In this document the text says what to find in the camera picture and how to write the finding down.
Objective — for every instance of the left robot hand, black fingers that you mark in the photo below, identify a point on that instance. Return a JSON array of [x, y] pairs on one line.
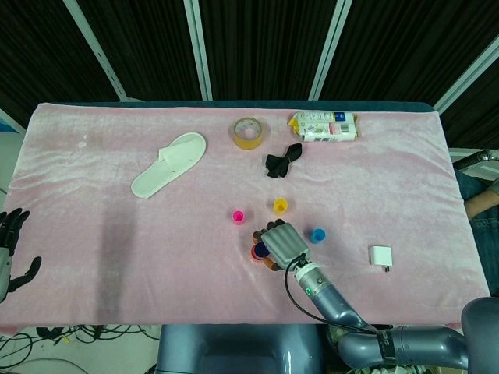
[[9, 230]]

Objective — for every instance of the right robot hand, orange fingertips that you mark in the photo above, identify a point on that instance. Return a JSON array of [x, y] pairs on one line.
[[284, 241]]

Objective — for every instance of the dark blue plastic cup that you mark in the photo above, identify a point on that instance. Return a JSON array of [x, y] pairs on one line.
[[260, 249]]

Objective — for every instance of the light blue plastic cup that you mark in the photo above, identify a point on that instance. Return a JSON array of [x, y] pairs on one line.
[[318, 235]]

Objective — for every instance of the yellow plastic cup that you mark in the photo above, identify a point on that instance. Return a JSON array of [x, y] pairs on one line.
[[280, 207]]

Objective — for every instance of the pink plastic cup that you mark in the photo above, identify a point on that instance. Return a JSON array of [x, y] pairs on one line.
[[238, 219]]

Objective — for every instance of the orange plastic cup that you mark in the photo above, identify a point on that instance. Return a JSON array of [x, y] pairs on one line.
[[255, 257]]

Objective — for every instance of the black knotted cloth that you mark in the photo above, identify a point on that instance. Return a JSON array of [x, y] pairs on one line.
[[278, 163]]

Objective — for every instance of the white charger plug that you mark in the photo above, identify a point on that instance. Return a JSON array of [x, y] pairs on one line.
[[380, 257]]

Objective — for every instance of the green patterned bag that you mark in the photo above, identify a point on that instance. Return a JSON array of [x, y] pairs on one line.
[[336, 334]]

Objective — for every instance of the white and blue sign board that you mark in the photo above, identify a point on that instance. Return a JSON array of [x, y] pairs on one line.
[[6, 122]]

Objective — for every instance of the yellow packing tape roll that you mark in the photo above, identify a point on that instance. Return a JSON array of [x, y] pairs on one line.
[[238, 140]]

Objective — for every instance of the blue-grey robot torso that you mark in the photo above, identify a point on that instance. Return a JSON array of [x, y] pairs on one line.
[[234, 350]]

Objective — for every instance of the white tissue pack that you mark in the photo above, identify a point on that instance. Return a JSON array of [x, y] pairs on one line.
[[327, 128]]

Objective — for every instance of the pink plush table cloth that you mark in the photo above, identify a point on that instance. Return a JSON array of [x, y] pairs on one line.
[[156, 253]]

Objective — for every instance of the teal padded table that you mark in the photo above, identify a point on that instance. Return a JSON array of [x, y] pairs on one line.
[[273, 104]]

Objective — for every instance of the white disposable slipper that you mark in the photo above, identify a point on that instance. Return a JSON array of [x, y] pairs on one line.
[[156, 177]]

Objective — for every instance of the seated person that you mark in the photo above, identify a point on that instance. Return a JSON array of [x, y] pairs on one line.
[[483, 218]]

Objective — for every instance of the white partition post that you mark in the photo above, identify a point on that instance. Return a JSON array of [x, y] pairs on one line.
[[199, 50], [329, 50], [468, 74], [97, 50]]

